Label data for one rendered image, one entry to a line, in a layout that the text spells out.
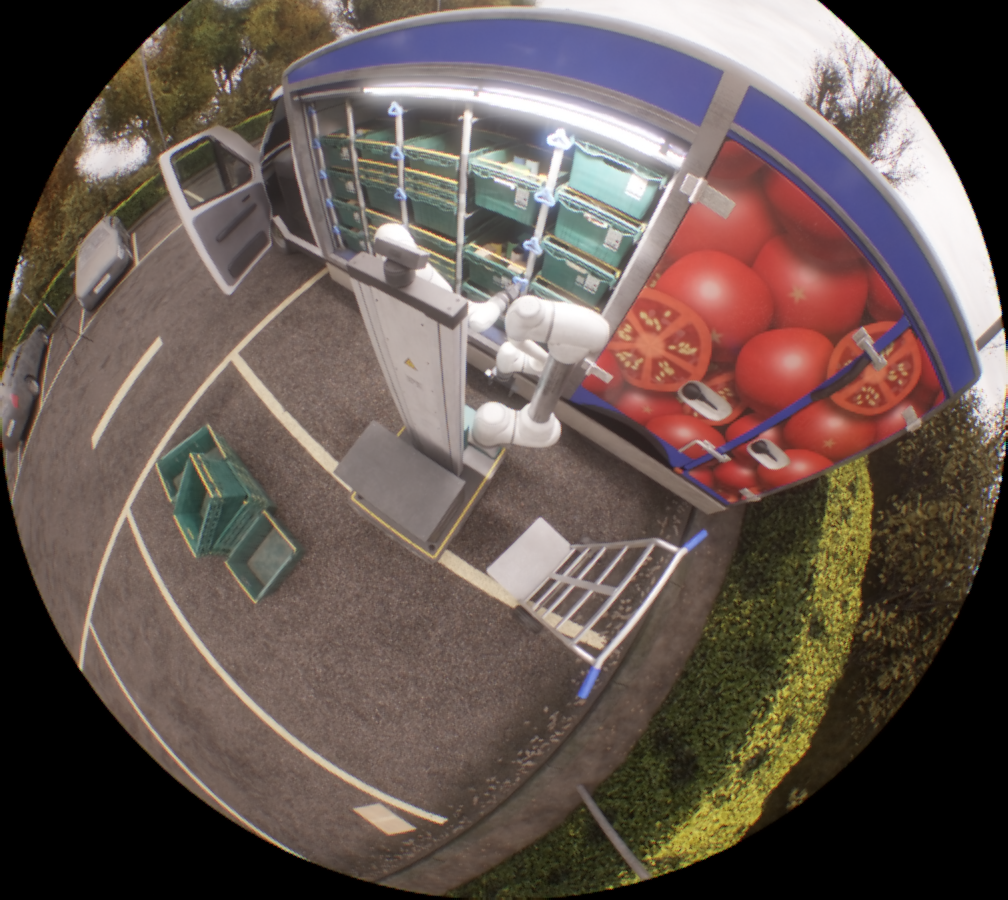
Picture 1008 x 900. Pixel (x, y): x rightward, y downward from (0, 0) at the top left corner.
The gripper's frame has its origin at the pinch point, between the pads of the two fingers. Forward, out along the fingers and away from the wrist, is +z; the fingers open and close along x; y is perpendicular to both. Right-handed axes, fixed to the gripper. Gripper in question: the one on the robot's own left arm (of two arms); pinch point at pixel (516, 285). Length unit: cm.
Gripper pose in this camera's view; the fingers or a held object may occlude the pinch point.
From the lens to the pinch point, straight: 171.0
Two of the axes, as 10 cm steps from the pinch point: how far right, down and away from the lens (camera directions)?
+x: -6.6, -0.2, 7.5
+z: 5.4, -7.2, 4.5
